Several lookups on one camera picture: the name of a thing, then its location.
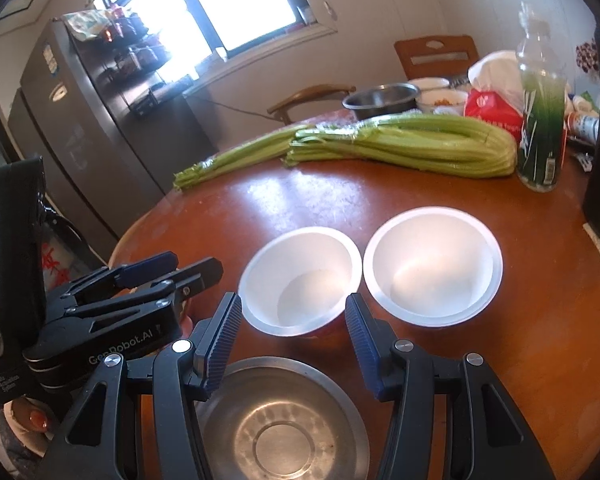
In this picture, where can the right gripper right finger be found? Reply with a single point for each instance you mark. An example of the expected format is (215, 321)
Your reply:
(486, 435)

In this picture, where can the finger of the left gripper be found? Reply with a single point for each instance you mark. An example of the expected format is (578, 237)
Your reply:
(194, 279)
(146, 270)

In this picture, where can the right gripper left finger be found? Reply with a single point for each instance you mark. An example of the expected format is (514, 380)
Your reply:
(99, 436)

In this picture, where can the deep steel bowl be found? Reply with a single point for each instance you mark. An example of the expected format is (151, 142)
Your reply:
(277, 418)

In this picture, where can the red paper noodle bowl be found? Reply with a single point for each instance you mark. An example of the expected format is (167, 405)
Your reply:
(433, 266)

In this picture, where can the grey refrigerator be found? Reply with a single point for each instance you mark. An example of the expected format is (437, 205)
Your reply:
(105, 167)

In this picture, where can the long celery bunch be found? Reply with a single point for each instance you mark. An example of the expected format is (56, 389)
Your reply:
(269, 146)

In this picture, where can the wooden armchair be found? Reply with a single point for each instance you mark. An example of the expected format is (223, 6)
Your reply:
(319, 92)

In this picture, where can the steel bowl at back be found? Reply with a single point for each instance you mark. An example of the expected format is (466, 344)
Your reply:
(385, 99)

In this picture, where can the wrapped celery bunch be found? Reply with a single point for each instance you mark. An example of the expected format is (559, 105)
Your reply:
(445, 144)

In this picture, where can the white ceramic bowl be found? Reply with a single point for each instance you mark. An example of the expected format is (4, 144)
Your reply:
(449, 99)

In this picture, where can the small white bottle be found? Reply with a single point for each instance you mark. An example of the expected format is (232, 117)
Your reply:
(583, 126)

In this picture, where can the wooden slat-back chair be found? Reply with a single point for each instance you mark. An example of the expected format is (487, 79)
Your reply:
(436, 56)

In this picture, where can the red white plastic bag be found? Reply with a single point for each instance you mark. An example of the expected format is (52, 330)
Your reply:
(495, 94)

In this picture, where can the green label plastic bottle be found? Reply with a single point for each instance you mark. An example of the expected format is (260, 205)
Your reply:
(542, 142)

